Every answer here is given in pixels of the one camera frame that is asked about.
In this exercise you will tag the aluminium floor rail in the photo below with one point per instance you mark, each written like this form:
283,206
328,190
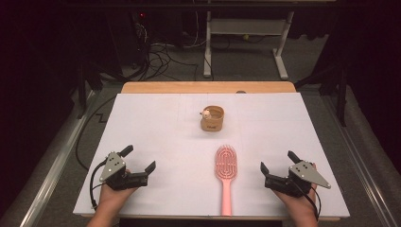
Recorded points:
53,170
362,170

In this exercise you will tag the dark computer tower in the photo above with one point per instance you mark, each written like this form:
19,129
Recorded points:
126,38

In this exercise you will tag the person's right hand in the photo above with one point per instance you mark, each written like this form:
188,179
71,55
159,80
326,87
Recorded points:
298,205

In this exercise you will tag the small yellow-green ball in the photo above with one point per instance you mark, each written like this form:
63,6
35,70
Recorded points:
246,36

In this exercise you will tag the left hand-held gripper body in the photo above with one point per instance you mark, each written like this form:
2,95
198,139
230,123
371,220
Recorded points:
111,166

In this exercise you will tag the white board sheet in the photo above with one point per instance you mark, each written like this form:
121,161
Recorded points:
157,132

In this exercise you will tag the black tripod stand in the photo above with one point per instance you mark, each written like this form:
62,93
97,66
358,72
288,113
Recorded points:
82,91
342,101

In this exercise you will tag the wooden table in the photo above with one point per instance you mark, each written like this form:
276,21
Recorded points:
205,87

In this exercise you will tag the person's left hand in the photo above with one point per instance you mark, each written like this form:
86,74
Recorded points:
112,197

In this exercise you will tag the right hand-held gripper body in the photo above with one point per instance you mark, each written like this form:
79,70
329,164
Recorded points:
307,175

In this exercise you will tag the pink hairbrush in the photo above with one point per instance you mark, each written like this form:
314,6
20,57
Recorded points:
225,164

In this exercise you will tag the white metal stand frame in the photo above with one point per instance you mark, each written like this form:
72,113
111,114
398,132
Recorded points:
246,26

